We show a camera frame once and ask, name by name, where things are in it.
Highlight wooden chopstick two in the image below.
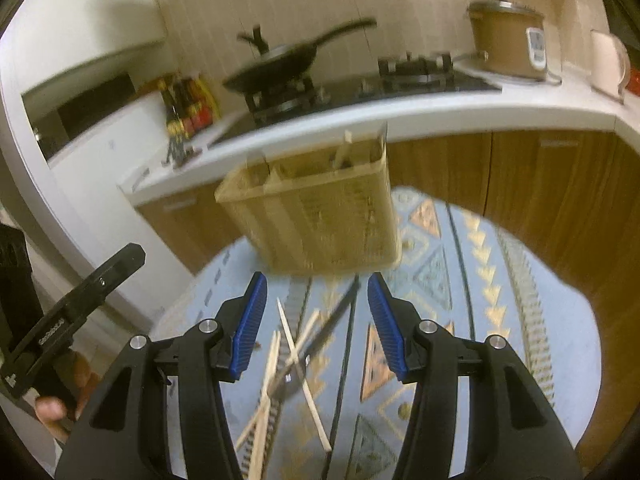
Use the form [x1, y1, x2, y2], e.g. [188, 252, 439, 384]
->
[248, 330, 281, 480]

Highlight black utensil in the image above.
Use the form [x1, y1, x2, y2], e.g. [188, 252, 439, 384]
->
[271, 274, 360, 399]

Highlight wooden chopstick one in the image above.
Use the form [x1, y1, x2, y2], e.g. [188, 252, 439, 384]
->
[275, 297, 333, 454]

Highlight wooden chopstick three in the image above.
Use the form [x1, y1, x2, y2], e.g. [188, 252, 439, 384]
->
[234, 309, 320, 451]

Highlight person's left hand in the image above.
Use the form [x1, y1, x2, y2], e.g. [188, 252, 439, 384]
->
[35, 350, 101, 443]

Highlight blue patterned round tablecloth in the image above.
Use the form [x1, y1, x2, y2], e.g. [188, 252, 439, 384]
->
[150, 185, 603, 480]

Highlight wooden base cabinets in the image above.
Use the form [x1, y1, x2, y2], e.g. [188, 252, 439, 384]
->
[135, 129, 640, 470]

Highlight beige plastic utensil basket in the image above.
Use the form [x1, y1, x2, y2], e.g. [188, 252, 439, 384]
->
[215, 128, 401, 275]

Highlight red label sauce bottle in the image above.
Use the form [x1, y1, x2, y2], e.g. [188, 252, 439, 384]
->
[180, 77, 220, 133]

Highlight dark soy sauce bottle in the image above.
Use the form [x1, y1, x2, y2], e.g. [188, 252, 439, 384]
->
[158, 79, 186, 169]

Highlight black gas stove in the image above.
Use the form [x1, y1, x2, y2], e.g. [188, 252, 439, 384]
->
[210, 52, 501, 145]

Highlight white electric kettle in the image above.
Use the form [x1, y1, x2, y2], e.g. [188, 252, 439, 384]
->
[590, 30, 631, 103]

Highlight brown rice cooker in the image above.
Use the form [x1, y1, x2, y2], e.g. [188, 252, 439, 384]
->
[466, 0, 562, 84]

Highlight black wok with handle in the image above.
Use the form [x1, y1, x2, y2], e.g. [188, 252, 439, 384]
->
[222, 18, 378, 94]

